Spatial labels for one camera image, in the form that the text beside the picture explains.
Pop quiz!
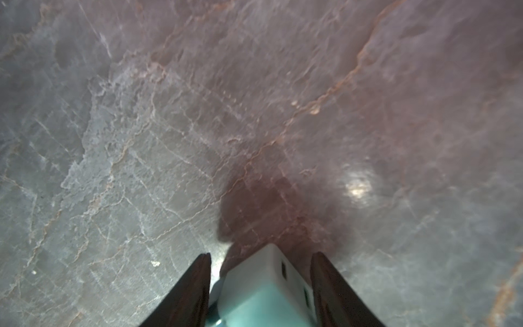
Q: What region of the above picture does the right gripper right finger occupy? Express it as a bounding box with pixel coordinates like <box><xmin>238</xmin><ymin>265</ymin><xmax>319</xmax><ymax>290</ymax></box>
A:
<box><xmin>310</xmin><ymin>252</ymin><xmax>385</xmax><ymax>327</ymax></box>

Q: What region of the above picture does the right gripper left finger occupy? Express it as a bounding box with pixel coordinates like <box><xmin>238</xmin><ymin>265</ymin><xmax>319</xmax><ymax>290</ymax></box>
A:
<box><xmin>140</xmin><ymin>253</ymin><xmax>211</xmax><ymax>327</ymax></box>

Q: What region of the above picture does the teal plug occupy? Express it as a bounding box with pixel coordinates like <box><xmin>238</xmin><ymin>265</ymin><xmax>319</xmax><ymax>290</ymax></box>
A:
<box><xmin>205</xmin><ymin>244</ymin><xmax>317</xmax><ymax>326</ymax></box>

